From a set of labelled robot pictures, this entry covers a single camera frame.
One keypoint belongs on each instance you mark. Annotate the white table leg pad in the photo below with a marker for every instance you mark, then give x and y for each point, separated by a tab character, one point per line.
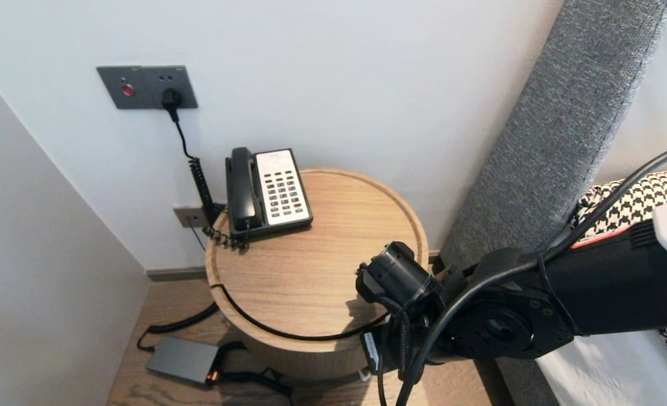
364	375

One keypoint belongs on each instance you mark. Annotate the round wooden side table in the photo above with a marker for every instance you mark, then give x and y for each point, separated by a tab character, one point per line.
322	254

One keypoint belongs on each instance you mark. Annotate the dark grey wall socket panel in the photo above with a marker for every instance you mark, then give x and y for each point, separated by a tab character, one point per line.
141	84

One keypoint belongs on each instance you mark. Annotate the black telephone handset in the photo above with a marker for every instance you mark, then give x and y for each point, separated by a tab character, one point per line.
244	192

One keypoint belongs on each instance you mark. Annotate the grey power adapter box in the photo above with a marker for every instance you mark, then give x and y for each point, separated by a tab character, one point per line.
181	360

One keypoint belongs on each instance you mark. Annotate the beige wall phone socket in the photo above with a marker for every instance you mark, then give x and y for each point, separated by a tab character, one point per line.
189	216

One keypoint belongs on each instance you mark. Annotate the black white desk telephone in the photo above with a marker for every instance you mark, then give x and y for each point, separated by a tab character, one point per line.
282	192

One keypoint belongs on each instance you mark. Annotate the curved wooden table drawer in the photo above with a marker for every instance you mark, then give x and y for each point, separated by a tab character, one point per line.
299	355

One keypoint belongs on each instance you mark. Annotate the grey fabric headboard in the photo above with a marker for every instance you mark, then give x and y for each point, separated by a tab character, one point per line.
553	141

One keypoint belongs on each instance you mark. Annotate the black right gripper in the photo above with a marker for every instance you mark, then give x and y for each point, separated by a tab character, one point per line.
398	273

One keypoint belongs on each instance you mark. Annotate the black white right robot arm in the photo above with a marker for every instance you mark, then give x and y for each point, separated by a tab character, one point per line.
604	287

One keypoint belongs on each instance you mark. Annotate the black white houndstooth pillow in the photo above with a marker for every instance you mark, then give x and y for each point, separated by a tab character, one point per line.
644	197

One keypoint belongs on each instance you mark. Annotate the brown wooden skirting board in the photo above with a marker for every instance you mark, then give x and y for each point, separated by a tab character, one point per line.
175	274

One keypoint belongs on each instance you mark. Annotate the white bed sheet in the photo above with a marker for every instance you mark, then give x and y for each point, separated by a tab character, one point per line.
604	372

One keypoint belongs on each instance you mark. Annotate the grey upholstered bed base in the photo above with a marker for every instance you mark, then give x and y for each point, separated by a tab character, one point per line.
522	386

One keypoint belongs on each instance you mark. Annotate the black power plug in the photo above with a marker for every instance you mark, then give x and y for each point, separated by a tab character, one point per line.
171	100

